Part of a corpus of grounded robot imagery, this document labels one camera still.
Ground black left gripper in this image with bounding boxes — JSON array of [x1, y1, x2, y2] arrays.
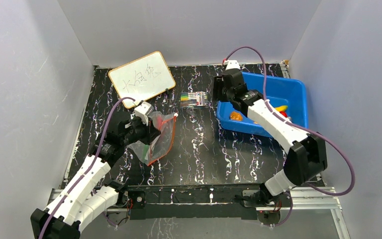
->
[[122, 116, 161, 146]]

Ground green vegetable toy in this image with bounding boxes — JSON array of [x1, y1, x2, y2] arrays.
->
[[142, 145, 151, 164]]

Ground red chili pepper toy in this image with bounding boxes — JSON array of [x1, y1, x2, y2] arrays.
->
[[153, 118, 166, 131]]

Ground clear zip top bag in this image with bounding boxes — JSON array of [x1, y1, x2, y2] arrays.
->
[[127, 111, 178, 166]]

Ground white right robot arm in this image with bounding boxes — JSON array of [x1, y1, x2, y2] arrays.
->
[[213, 68, 328, 206]]

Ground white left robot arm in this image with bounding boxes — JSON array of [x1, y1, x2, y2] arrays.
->
[[30, 117, 161, 239]]

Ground orange crinkled food toy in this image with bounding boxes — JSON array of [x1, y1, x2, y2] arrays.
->
[[229, 111, 243, 121]]

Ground marker pen pack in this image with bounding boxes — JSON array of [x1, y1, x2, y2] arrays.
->
[[180, 92, 208, 108]]

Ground blue plastic bin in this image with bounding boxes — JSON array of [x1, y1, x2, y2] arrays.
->
[[216, 76, 309, 137]]

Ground yellow banana toy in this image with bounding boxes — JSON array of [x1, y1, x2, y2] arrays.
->
[[275, 105, 288, 112]]

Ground yellow framed whiteboard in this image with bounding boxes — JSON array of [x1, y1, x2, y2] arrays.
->
[[108, 51, 176, 109]]

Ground red strawberry toy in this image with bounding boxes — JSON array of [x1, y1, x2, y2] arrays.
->
[[280, 111, 288, 118]]

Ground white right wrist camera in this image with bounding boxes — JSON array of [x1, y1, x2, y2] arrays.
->
[[222, 60, 240, 70]]

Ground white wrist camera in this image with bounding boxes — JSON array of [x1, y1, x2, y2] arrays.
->
[[222, 60, 240, 70], [134, 101, 154, 125]]

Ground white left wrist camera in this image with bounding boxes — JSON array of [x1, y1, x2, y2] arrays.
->
[[134, 101, 154, 125]]

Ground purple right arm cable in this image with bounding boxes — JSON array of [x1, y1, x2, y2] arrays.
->
[[224, 46, 357, 197]]

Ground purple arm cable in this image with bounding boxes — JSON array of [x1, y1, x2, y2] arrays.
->
[[224, 46, 357, 197], [37, 97, 136, 239]]

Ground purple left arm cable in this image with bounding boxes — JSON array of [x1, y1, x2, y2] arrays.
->
[[37, 97, 136, 239]]

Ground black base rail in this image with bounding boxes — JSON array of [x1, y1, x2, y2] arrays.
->
[[49, 183, 342, 222]]

